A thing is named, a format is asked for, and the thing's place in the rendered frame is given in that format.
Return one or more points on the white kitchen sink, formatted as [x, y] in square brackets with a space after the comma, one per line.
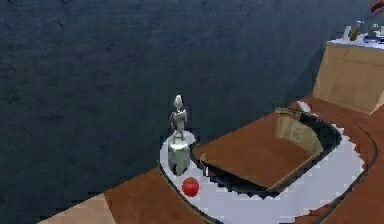
[320, 186]

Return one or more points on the red framed wall picture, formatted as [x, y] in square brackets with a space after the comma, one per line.
[378, 7]

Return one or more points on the white salt shaker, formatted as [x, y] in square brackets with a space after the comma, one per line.
[347, 32]

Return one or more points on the tan kitchen cabinet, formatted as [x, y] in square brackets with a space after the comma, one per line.
[353, 73]

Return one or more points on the red tomato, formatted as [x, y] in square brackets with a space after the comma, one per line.
[190, 187]

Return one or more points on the silver sink faucet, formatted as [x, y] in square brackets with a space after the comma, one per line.
[179, 146]

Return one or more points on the yellow green bottle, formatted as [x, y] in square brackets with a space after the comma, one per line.
[355, 32]

